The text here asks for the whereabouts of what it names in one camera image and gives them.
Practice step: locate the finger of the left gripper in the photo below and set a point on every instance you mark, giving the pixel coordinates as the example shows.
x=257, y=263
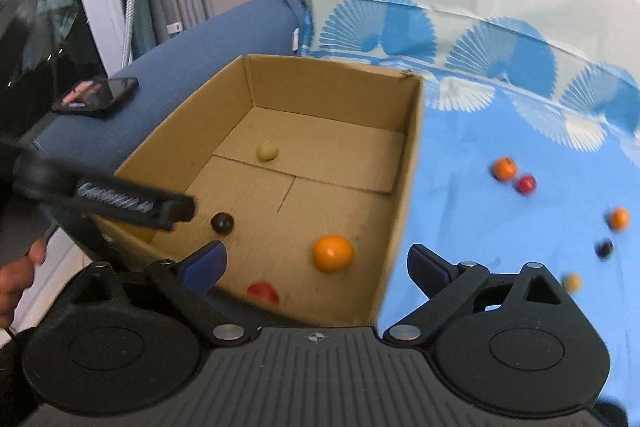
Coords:
x=45, y=179

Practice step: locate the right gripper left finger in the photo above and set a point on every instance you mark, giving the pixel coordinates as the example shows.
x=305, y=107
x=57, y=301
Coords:
x=186, y=283

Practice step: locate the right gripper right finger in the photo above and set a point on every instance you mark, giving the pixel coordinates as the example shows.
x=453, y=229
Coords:
x=450, y=291

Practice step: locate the orange with stem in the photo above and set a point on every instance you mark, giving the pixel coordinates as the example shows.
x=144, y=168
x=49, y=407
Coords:
x=504, y=169

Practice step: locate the round orange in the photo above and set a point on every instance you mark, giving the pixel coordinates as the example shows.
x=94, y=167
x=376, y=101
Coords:
x=618, y=219

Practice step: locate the person's left hand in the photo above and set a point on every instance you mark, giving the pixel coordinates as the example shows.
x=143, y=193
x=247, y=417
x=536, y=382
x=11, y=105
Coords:
x=16, y=277

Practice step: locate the dark plum in box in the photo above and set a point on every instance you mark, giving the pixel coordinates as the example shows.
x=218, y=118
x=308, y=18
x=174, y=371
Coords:
x=222, y=223

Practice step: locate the red fruit in box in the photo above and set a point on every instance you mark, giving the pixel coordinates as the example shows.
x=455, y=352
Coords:
x=263, y=291

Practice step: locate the black smartphone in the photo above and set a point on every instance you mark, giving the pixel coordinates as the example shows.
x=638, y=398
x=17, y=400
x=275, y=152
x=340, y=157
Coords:
x=96, y=98

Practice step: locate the large orange in box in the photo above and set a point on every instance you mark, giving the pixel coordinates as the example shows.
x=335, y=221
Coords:
x=332, y=254

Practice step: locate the yellow-green fruit on cloth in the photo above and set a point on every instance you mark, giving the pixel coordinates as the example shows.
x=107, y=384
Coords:
x=572, y=282

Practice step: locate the small red fruit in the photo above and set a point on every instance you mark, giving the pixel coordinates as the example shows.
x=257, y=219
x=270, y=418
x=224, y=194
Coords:
x=526, y=185

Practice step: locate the yellow-green fruit in box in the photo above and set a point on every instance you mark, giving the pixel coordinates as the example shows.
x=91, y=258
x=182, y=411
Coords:
x=267, y=151

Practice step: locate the dark plum on cloth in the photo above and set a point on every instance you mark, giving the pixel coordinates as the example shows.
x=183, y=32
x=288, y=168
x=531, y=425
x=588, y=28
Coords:
x=605, y=249

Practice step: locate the open cardboard box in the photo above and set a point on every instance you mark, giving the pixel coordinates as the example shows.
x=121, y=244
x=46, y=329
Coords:
x=348, y=142

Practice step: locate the blue white patterned cloth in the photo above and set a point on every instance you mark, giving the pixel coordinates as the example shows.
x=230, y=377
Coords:
x=553, y=84

